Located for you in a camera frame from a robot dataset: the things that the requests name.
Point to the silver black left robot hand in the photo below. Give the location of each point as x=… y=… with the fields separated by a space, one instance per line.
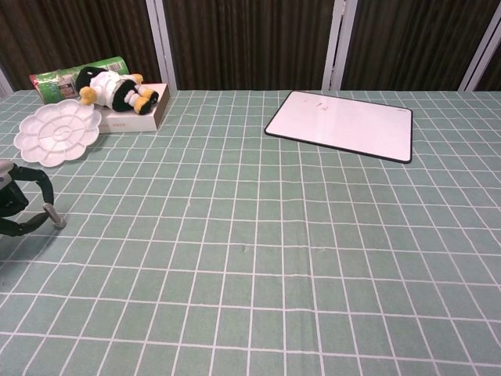
x=9 y=203

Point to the white flower-shaped paint palette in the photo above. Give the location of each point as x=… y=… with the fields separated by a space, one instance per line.
x=55 y=133

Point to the green cylindrical snack can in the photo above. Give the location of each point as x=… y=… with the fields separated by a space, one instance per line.
x=52 y=84

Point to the white flat cardboard box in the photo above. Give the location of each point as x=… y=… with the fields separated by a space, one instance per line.
x=133 y=119

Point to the black white plush toy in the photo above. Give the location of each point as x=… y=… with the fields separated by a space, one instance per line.
x=113 y=90

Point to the green checked tablecloth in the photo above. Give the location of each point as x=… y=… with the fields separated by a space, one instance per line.
x=250 y=254

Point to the grey partition frame post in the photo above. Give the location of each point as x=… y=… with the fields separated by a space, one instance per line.
x=162 y=47
x=336 y=47
x=479 y=58
x=4 y=82

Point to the white board with black frame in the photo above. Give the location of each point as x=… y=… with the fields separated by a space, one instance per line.
x=344 y=125

